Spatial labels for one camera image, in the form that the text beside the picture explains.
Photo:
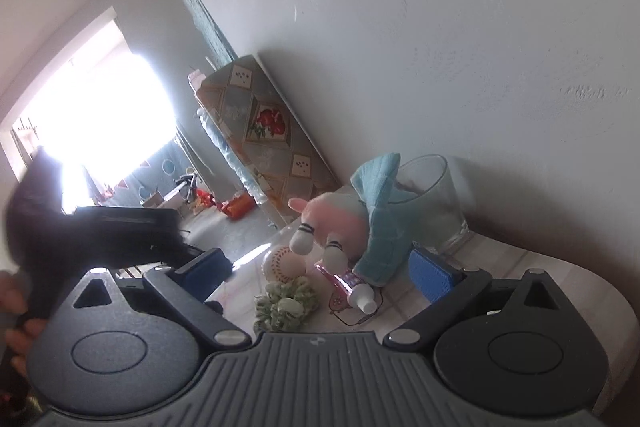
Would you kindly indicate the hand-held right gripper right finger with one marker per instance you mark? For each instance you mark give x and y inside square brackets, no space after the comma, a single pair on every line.
[435,277]

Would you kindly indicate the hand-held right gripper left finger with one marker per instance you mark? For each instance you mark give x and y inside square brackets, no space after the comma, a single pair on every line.
[210,274]

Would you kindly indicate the light blue towel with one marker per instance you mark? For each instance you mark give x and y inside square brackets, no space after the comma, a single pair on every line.
[385,232]

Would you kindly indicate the white baseball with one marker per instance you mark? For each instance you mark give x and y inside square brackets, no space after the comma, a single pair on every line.
[285,264]

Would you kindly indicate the green scrunchie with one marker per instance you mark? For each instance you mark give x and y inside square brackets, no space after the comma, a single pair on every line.
[285,304]

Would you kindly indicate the red toothpaste tube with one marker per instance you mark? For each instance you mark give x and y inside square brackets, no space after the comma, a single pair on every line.
[350,282]

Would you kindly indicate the pink plush toy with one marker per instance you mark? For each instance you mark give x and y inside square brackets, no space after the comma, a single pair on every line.
[335,214]

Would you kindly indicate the person's left hand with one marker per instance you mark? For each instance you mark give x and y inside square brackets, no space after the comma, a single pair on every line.
[10,297]

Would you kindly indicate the small cardboard box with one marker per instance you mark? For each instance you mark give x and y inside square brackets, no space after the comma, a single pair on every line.
[154,198]

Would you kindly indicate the checked printed bed sheet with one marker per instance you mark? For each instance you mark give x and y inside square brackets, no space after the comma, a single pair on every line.
[500,257]

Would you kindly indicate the clear glass cup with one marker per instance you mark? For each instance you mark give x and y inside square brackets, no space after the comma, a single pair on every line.
[440,207]

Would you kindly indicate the red package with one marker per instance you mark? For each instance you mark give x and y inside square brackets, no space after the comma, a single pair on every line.
[239,205]

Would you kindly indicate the red toy tricycle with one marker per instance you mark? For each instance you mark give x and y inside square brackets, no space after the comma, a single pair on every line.
[195,192]

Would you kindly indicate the blue circle-print cloth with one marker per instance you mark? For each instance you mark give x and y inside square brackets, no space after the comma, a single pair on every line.
[167,167]

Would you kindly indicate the patterned rolled mat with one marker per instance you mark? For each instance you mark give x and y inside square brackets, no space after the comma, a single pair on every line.
[270,122]

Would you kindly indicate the pink plastic bag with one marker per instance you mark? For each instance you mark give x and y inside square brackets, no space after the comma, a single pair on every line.
[196,78]

